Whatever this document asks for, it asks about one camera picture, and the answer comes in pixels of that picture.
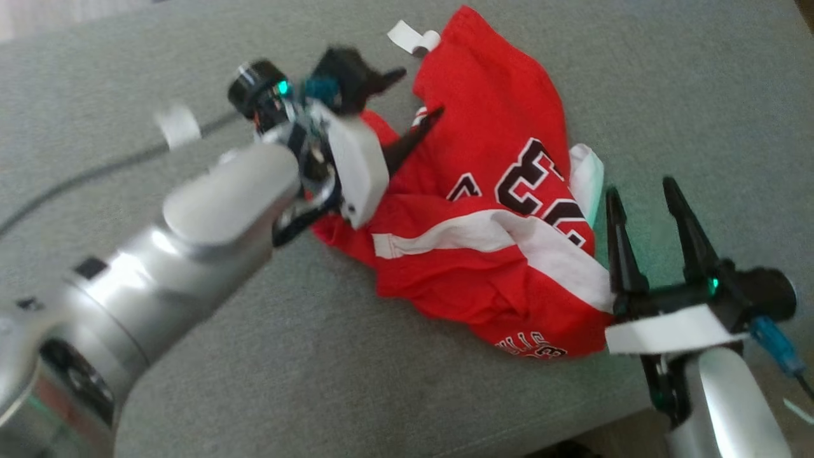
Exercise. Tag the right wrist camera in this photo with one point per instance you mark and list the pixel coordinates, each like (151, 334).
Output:
(766, 294)

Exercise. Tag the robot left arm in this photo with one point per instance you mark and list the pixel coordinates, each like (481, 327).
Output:
(159, 267)

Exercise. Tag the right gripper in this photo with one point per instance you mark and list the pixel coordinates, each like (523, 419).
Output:
(674, 331)

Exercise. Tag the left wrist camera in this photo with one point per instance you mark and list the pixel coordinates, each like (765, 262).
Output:
(254, 89)

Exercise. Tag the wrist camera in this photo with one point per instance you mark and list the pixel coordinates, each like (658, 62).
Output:
(766, 294)
(254, 89)

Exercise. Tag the red and white jersey garment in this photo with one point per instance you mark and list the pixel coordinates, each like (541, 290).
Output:
(483, 273)

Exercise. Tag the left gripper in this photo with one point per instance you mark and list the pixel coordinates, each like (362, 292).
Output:
(356, 165)

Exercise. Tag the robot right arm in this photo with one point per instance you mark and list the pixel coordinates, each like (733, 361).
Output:
(731, 407)

